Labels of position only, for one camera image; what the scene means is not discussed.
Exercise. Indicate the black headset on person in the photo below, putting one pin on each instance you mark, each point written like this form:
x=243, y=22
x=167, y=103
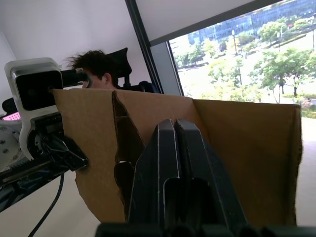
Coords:
x=72, y=77

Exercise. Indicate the dark window frame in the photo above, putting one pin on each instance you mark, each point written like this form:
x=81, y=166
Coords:
x=143, y=44

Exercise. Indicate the pink lit object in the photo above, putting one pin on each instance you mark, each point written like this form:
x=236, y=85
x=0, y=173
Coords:
x=10, y=116

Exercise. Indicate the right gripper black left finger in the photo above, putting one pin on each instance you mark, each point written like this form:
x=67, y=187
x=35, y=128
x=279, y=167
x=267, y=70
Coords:
x=153, y=172

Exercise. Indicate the small brown cardboard box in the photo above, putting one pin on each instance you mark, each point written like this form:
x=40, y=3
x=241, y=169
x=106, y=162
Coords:
x=234, y=148

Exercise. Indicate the white roller blind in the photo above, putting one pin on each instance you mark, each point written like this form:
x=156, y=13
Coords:
x=197, y=14

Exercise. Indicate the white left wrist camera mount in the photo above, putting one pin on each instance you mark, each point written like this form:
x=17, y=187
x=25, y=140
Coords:
x=27, y=64

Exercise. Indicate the black office chair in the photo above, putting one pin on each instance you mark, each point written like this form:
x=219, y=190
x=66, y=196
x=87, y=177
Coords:
x=122, y=64

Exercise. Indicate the dark-haired person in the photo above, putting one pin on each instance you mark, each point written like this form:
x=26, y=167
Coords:
x=98, y=64

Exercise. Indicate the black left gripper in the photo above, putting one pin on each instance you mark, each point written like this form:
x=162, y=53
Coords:
x=14, y=182

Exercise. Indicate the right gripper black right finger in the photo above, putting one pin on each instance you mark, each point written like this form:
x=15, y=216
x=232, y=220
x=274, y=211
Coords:
x=209, y=177

